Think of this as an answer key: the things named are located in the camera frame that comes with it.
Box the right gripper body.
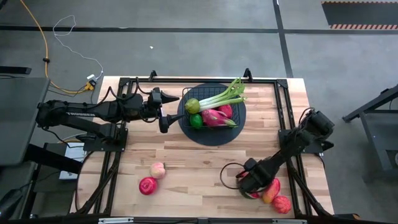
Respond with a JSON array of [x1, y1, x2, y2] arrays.
[[245, 158, 280, 189]]

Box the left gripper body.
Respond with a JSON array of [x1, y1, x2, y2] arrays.
[[139, 104, 164, 122]]

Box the watermelon slice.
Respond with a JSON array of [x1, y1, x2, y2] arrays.
[[236, 170, 262, 200]]

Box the red and yellow mango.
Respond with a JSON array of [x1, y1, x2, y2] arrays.
[[261, 177, 282, 205]]

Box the avocado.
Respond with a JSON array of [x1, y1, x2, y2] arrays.
[[184, 98, 201, 115]]

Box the orange-red bumpy fruit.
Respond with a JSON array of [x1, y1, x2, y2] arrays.
[[271, 195, 292, 215]]

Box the green lime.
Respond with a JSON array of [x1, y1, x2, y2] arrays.
[[189, 113, 204, 129]]

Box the pink dragon fruit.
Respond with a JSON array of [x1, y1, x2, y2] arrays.
[[201, 108, 239, 128]]

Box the pink peach with leaf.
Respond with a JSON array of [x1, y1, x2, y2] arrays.
[[149, 161, 167, 180]]

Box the white and green leek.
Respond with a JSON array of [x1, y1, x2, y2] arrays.
[[198, 77, 248, 113]]

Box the red apple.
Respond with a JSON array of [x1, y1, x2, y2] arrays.
[[138, 176, 159, 196]]

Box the white box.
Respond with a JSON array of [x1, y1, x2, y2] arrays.
[[58, 142, 88, 181]]

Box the black desk leg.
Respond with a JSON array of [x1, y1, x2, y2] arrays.
[[23, 142, 83, 175]]

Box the black metal stand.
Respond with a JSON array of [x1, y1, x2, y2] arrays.
[[341, 83, 398, 181]]

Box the grey desk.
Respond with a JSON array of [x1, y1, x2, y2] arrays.
[[0, 77, 51, 167]]

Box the black flat bar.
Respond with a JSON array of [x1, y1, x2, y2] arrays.
[[0, 65, 32, 75]]

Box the dark rounded object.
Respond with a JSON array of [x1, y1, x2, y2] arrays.
[[0, 188, 24, 220]]

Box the black hazard-striped mat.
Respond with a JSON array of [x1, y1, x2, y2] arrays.
[[321, 1, 398, 30]]

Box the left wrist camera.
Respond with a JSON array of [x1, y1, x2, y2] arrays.
[[147, 87, 163, 108]]

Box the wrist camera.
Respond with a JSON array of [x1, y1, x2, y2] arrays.
[[147, 87, 163, 108], [244, 157, 259, 172]]

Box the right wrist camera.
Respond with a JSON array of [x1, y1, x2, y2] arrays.
[[244, 157, 259, 172]]

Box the black aluminium table frame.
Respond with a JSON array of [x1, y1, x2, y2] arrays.
[[73, 68, 358, 218]]

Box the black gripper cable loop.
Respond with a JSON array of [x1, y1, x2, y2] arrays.
[[220, 161, 249, 190]]

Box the black wire basket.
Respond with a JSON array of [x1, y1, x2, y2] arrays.
[[176, 82, 247, 147], [181, 86, 243, 130]]

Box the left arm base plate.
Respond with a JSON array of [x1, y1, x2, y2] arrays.
[[83, 128, 129, 152]]

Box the silver table bracket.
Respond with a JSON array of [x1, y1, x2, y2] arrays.
[[98, 217, 134, 224], [272, 218, 308, 224]]

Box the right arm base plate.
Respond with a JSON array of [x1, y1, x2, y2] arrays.
[[278, 128, 335, 155]]

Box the yellow floor cable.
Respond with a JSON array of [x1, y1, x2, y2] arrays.
[[19, 0, 94, 95]]

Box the white floor cable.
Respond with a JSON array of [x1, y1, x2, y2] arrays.
[[52, 14, 104, 80]]

